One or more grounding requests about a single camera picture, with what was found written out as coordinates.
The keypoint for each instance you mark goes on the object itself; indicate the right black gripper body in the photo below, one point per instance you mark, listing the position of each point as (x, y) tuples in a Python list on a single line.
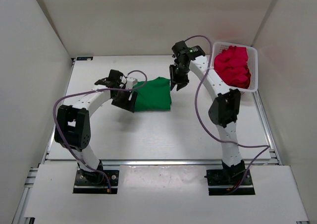
[(181, 72)]

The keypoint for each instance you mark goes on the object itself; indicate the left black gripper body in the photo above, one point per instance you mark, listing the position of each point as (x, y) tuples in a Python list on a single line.
[(123, 95)]

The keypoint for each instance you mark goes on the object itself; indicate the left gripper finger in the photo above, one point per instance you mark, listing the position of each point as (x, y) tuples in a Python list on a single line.
[(123, 104), (132, 101)]

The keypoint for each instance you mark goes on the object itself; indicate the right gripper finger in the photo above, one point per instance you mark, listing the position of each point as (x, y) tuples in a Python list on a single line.
[(172, 77), (181, 85)]

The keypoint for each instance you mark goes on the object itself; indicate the green t shirt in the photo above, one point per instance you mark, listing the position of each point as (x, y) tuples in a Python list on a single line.
[(154, 96)]

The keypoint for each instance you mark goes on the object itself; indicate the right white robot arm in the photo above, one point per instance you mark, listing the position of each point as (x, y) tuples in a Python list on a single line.
[(223, 110)]

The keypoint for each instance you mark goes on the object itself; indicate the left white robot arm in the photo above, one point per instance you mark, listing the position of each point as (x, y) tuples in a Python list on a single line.
[(72, 122)]

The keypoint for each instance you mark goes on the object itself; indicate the red t shirt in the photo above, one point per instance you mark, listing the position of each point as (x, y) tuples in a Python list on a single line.
[(232, 67)]

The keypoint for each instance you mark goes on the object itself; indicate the dark label sticker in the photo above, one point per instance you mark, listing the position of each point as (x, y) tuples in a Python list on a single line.
[(84, 58)]

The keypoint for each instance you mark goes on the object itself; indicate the white plastic basket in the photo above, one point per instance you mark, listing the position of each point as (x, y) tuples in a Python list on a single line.
[(252, 63)]

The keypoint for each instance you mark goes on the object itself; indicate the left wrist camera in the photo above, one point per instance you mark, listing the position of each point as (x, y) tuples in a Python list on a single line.
[(128, 82)]

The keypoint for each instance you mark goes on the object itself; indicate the aluminium frame rail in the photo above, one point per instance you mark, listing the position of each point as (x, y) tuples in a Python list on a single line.
[(272, 161)]

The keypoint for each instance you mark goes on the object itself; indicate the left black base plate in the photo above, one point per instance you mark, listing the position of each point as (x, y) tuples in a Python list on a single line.
[(85, 184)]

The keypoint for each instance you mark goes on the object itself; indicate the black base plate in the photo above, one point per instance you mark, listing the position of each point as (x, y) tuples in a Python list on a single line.
[(85, 184), (219, 185)]

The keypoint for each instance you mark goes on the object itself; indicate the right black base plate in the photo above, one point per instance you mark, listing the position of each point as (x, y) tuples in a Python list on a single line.
[(219, 185)]

